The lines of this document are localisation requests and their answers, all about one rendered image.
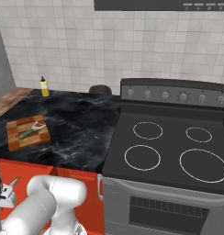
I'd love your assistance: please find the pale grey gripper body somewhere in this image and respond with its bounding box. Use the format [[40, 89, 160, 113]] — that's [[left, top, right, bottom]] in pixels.
[[0, 183, 17, 210]]

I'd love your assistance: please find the wooden cutting board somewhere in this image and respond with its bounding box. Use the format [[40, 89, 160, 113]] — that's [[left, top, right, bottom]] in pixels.
[[6, 114, 52, 152]]

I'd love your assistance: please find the plain red cabinet front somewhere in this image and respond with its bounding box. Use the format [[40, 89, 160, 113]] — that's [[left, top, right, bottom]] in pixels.
[[0, 157, 55, 228]]

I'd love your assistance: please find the yellow bottle with black cap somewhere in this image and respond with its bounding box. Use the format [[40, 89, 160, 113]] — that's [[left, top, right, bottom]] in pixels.
[[39, 75, 51, 98]]

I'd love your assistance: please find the grey oven door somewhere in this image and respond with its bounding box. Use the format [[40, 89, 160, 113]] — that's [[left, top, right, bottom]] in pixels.
[[102, 176, 224, 235]]

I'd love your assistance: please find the black round bowl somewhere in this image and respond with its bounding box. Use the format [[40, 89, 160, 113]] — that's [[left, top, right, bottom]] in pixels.
[[88, 84, 114, 96]]

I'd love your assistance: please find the dark grey stove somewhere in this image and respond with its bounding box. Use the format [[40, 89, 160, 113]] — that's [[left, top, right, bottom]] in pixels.
[[101, 77, 224, 235]]

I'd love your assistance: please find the dark grey range hood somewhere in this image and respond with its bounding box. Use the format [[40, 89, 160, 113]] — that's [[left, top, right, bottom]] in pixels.
[[93, 0, 224, 13]]

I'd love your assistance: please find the green handled peeler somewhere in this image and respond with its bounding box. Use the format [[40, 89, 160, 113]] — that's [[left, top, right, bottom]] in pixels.
[[17, 120, 47, 141]]

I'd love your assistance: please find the red cabinet front with handle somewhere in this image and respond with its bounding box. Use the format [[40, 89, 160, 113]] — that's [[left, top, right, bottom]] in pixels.
[[51, 166, 106, 235]]

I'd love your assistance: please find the silver cabinet handle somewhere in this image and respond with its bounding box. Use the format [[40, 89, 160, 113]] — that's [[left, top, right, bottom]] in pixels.
[[96, 173, 105, 202]]

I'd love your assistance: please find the grey oven door handle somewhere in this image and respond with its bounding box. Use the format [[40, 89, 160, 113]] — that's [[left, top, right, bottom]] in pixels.
[[103, 176, 224, 207]]

